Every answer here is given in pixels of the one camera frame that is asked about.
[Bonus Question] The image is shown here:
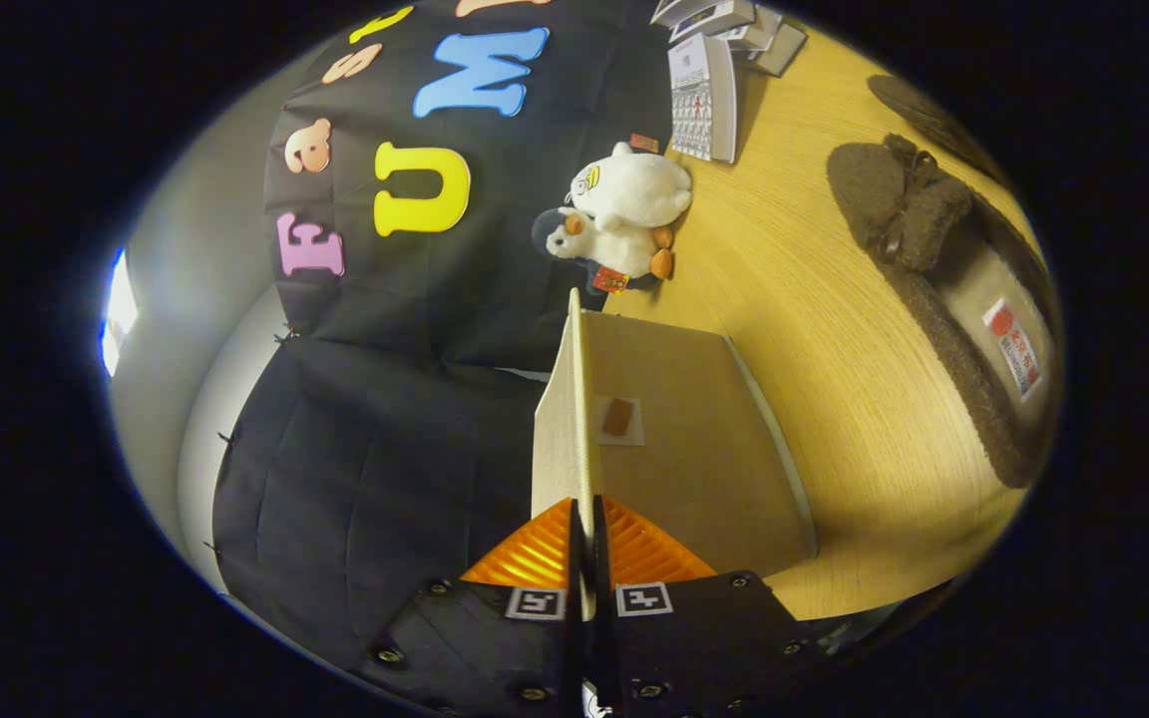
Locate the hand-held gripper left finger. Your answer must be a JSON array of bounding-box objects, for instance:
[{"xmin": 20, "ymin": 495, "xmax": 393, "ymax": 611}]
[{"xmin": 355, "ymin": 498, "xmax": 586, "ymax": 718}]

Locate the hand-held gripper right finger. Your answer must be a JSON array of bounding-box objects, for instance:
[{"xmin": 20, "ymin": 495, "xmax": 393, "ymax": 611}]
[{"xmin": 589, "ymin": 495, "xmax": 836, "ymax": 718}]

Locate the beige fabric storage box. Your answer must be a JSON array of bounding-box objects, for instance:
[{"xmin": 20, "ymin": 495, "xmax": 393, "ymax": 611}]
[{"xmin": 532, "ymin": 287, "xmax": 820, "ymax": 581}]

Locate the brown fuzzy slipper shoe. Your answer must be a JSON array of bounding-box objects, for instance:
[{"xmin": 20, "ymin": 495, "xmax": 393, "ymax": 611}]
[
  {"xmin": 826, "ymin": 133, "xmax": 1065, "ymax": 490},
  {"xmin": 868, "ymin": 75, "xmax": 1014, "ymax": 190}
]

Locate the grey white penguin plush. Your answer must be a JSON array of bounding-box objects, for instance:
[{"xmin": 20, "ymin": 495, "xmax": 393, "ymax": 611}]
[{"xmin": 532, "ymin": 206, "xmax": 676, "ymax": 297}]

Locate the white plush toy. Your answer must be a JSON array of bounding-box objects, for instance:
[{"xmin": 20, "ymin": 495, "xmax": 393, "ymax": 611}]
[{"xmin": 566, "ymin": 141, "xmax": 693, "ymax": 233}]

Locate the large ceiling light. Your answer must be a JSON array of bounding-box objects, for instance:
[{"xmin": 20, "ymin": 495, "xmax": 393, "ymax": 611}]
[{"xmin": 100, "ymin": 246, "xmax": 141, "ymax": 379}]

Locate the white book with patterned cover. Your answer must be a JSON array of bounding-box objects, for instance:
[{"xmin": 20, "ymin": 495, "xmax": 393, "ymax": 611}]
[{"xmin": 667, "ymin": 32, "xmax": 740, "ymax": 165}]

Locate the grey thick book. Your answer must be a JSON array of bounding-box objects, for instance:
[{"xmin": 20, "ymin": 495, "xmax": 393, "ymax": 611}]
[{"xmin": 752, "ymin": 22, "xmax": 809, "ymax": 78}]

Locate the plain white book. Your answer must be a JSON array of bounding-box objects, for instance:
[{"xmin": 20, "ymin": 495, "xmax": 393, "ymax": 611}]
[{"xmin": 724, "ymin": 9, "xmax": 786, "ymax": 52}]

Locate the white book with blue cover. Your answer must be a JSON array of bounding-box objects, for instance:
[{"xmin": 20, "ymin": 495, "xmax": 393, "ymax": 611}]
[{"xmin": 671, "ymin": 3, "xmax": 758, "ymax": 42}]

